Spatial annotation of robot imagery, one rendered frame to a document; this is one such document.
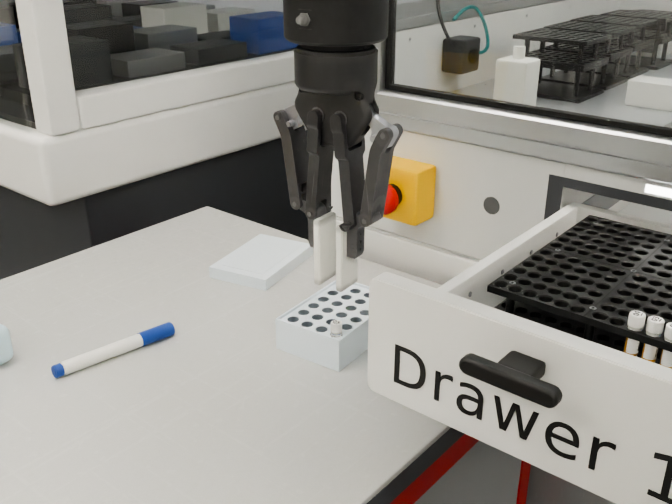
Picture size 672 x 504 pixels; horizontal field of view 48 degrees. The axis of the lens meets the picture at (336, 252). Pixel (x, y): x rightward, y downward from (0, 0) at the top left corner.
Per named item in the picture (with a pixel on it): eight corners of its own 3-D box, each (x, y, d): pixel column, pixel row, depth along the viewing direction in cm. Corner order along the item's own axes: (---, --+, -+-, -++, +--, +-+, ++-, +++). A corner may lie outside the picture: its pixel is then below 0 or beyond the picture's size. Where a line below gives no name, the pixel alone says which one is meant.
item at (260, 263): (265, 291, 96) (265, 279, 95) (209, 277, 99) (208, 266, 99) (313, 254, 106) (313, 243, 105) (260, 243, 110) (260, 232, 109)
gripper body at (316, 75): (398, 42, 68) (395, 142, 71) (321, 34, 72) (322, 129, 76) (352, 53, 62) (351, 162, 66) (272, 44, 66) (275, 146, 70)
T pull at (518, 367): (554, 412, 50) (557, 395, 49) (456, 372, 54) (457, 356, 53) (577, 388, 52) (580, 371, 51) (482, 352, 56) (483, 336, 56)
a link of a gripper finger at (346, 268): (352, 216, 74) (359, 217, 74) (352, 279, 77) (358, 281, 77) (335, 225, 72) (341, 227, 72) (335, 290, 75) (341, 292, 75)
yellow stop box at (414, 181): (412, 229, 94) (414, 174, 91) (366, 215, 98) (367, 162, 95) (434, 217, 97) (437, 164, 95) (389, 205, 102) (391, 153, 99)
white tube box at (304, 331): (339, 372, 79) (339, 341, 77) (276, 348, 83) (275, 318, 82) (398, 324, 88) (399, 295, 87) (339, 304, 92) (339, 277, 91)
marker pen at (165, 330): (57, 382, 77) (55, 368, 77) (51, 375, 78) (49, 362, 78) (176, 336, 85) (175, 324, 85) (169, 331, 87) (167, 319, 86)
